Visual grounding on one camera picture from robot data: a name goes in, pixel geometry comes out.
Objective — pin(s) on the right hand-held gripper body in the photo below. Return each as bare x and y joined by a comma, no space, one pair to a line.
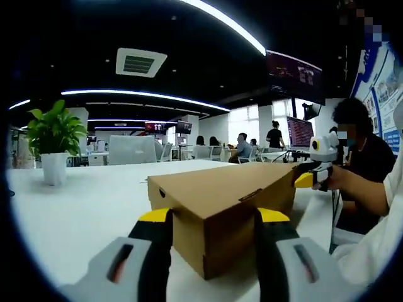
325,149

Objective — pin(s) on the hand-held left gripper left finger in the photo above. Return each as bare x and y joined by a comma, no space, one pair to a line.
126,270

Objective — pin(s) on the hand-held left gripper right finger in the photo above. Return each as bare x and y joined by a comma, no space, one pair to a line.
296,270

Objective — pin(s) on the brown cardboard shoe box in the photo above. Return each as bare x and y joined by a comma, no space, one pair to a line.
220,201

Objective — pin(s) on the person's right hand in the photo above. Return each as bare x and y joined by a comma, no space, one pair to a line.
338,179

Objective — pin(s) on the desk monitor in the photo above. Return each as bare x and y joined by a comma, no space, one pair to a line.
300,133

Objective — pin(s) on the large hanging screen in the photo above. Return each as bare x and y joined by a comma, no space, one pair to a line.
296,78

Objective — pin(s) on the operator in white shirt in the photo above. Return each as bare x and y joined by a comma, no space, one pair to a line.
374,245

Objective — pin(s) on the dark hanging monitor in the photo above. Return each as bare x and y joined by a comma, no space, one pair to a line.
184,127

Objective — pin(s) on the curved ceiling light strip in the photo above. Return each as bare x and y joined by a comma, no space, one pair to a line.
252,41

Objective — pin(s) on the red hanging monitor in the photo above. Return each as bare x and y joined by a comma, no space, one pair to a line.
155,128

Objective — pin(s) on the green potted plant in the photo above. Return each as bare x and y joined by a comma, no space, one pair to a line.
55,132

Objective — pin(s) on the straight ceiling light strip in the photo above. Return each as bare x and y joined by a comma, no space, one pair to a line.
141,93

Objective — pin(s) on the white ceiling air vent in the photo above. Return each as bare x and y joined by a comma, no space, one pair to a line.
140,63

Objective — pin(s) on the blue white wall poster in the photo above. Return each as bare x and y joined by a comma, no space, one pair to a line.
381,94

